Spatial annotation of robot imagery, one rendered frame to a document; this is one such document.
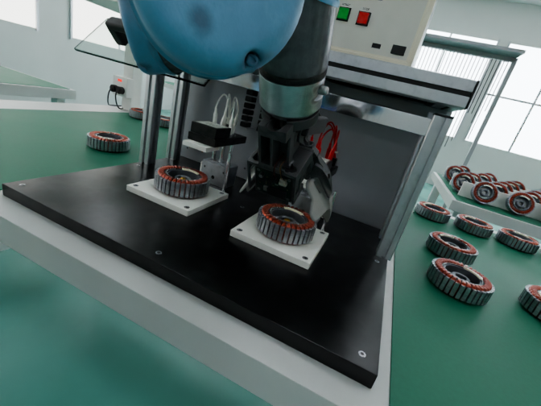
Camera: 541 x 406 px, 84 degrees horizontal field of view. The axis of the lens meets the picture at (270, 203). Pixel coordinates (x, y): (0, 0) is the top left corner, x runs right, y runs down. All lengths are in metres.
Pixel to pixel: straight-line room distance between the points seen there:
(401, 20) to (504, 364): 0.57
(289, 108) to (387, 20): 0.36
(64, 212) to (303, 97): 0.41
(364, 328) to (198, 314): 0.21
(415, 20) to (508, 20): 6.63
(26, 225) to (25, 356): 0.88
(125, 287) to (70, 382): 0.89
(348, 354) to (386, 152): 0.50
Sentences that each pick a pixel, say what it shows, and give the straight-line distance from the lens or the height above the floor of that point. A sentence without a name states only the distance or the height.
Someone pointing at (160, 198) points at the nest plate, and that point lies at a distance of 0.62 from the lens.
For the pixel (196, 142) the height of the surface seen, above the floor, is 0.88.
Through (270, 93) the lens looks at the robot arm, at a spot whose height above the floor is 1.02.
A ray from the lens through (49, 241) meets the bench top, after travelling 0.54.
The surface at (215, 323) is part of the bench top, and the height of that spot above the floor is 0.75.
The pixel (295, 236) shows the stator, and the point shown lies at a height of 0.80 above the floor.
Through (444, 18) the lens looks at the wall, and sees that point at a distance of 7.16.
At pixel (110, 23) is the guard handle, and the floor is 1.05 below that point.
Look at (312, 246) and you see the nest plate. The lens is 0.56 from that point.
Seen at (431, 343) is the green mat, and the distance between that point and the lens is 0.52.
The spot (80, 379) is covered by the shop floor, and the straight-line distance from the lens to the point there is 1.31.
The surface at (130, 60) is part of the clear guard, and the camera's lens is 0.52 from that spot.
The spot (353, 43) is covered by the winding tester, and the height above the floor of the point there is 1.14.
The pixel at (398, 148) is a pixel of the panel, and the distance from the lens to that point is 0.76.
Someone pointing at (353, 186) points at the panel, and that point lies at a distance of 0.78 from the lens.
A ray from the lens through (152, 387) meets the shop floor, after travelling 1.27.
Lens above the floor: 1.03
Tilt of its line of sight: 20 degrees down
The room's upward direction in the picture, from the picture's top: 15 degrees clockwise
